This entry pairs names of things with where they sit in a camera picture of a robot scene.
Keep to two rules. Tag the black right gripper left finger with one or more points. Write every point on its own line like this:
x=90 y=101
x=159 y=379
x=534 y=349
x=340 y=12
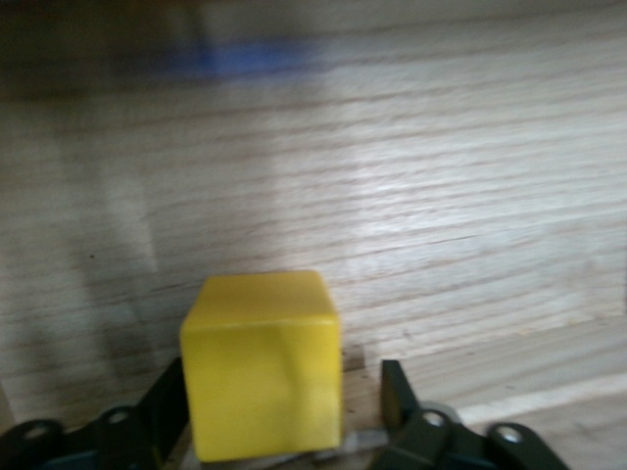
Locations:
x=161 y=406

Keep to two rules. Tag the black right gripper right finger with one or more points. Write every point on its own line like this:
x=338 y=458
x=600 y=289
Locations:
x=397 y=396

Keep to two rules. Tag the yellow cube block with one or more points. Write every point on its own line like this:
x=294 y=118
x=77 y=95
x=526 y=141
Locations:
x=264 y=367

